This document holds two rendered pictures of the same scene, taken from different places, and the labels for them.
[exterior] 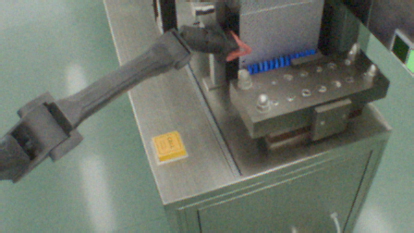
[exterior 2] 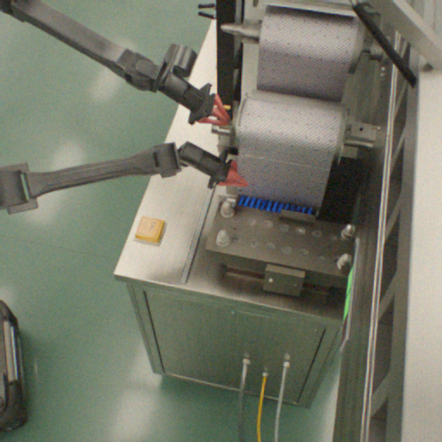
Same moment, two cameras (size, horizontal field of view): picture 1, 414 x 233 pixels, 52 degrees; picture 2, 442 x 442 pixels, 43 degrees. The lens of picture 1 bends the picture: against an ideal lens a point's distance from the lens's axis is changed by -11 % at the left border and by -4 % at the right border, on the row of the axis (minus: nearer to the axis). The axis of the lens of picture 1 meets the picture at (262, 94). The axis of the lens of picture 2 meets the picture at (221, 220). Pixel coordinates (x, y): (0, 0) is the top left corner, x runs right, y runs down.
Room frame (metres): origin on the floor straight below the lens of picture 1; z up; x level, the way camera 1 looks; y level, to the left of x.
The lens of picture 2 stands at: (0.15, -0.49, 2.28)
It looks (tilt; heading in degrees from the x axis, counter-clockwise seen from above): 55 degrees down; 38
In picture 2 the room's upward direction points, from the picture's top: straight up
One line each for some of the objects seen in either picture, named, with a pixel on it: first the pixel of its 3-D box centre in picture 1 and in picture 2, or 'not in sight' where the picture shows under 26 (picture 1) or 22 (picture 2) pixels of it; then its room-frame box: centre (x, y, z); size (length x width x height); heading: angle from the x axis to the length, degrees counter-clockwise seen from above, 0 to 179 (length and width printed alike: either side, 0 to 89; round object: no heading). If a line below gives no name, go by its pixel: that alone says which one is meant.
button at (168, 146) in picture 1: (168, 146); (149, 229); (0.73, 0.24, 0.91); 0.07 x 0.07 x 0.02; 25
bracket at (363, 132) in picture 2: not in sight; (363, 131); (1.10, -0.17, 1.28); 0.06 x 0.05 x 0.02; 115
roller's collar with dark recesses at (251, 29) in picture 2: not in sight; (254, 31); (1.19, 0.22, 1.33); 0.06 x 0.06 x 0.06; 25
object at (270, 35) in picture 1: (281, 34); (280, 184); (0.97, -0.04, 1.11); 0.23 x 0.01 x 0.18; 115
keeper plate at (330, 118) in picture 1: (331, 120); (283, 281); (0.80, -0.18, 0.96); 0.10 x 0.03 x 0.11; 115
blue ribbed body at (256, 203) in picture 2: (282, 63); (276, 207); (0.95, -0.05, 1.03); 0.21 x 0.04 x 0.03; 115
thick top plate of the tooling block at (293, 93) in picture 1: (310, 89); (284, 244); (0.88, -0.13, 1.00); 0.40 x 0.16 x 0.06; 115
